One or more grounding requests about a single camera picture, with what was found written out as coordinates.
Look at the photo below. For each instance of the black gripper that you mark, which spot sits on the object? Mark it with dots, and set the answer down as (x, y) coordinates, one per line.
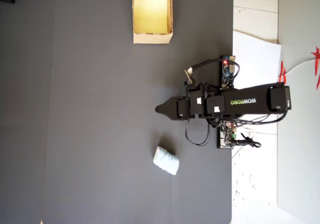
(193, 103)

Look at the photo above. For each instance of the black WOWROBO robot arm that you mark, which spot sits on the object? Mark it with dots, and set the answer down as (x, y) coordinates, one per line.
(247, 102)

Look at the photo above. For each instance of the open cardboard box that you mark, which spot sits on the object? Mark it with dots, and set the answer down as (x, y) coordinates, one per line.
(152, 38)

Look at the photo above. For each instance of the large dark grey mat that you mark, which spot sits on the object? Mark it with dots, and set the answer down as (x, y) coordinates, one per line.
(112, 108)

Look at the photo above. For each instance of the motor driver circuit board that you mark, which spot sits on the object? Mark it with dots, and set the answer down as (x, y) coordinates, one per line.
(225, 137)

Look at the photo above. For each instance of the blue circuit board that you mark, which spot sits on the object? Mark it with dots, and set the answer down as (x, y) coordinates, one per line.
(226, 72)

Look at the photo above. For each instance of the black power plug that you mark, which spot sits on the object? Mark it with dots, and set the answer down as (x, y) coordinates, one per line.
(246, 142)

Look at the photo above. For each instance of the white paper sheet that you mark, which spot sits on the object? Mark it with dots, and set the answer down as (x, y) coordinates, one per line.
(255, 63)

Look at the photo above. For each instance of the red star sticker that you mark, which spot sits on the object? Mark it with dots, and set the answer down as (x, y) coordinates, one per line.
(317, 66)
(283, 72)

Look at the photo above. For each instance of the small camera circuit board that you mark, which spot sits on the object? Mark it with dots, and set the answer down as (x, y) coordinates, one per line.
(190, 76)

